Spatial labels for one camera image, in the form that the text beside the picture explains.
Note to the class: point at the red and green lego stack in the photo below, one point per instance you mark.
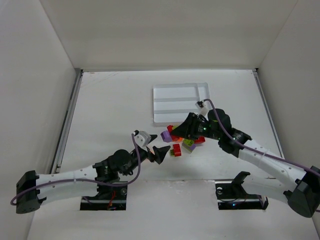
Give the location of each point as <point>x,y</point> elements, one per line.
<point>176,150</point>

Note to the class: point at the large red lego block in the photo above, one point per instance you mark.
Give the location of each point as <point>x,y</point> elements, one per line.
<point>200,140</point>

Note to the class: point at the white divided sorting tray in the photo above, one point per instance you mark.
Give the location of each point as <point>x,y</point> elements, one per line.
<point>173,102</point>

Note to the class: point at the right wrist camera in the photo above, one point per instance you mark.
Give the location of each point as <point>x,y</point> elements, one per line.
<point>202,109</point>

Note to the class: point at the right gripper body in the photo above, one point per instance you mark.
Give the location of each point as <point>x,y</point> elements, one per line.
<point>194,126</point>

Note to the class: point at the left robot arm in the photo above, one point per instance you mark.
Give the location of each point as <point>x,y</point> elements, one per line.
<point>34,190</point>

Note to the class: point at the small red lego brick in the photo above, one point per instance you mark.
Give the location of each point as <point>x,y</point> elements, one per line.
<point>170,128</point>

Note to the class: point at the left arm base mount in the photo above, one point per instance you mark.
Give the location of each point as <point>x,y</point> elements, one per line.
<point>107,199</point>

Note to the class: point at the green and purple lego stack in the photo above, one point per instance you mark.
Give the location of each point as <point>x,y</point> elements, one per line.
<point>189,145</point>

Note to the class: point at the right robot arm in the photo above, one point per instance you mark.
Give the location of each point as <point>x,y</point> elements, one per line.
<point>290,184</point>

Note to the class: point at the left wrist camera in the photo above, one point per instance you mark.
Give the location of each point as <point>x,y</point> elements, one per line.
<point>141,138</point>

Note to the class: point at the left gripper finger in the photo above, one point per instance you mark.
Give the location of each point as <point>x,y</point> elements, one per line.
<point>151,138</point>
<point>159,154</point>

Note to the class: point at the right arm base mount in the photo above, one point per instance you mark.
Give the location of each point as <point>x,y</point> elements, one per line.
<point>231,195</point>

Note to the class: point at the purple round lego brick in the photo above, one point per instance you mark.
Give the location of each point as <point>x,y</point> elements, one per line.
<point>166,137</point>

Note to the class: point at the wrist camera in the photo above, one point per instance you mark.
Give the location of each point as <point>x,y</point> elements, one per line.
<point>202,109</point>
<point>141,138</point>

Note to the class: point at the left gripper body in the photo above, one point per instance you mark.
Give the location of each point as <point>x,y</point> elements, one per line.
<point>152,153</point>

